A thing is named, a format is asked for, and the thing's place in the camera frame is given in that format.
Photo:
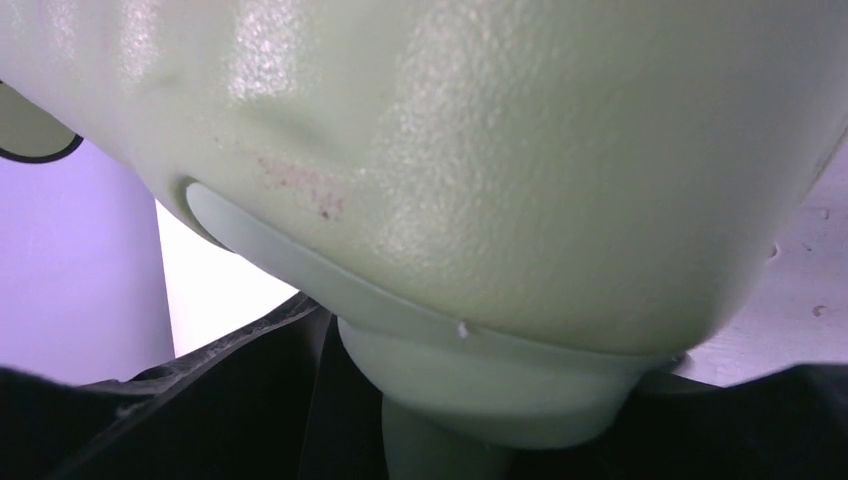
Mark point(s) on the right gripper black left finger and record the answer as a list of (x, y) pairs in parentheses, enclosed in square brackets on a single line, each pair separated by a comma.
[(276, 399)]

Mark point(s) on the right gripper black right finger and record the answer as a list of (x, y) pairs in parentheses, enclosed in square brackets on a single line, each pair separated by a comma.
[(788, 425)]

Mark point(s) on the green suitcase with blue lining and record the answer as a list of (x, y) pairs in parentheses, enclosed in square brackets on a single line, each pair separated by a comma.
[(515, 209)]

